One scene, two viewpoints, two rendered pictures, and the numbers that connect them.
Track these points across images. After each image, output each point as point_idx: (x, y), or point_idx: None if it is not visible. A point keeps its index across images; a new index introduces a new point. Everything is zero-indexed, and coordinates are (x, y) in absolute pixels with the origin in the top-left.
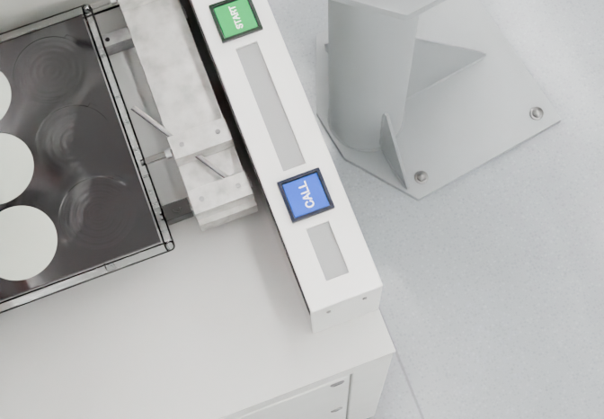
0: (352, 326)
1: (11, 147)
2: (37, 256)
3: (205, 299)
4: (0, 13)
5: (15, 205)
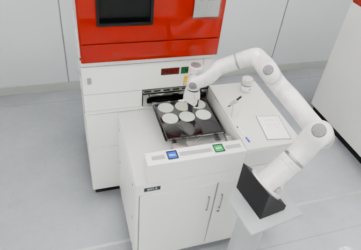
0: (143, 178)
1: (191, 118)
2: (166, 120)
3: None
4: (222, 118)
5: (178, 118)
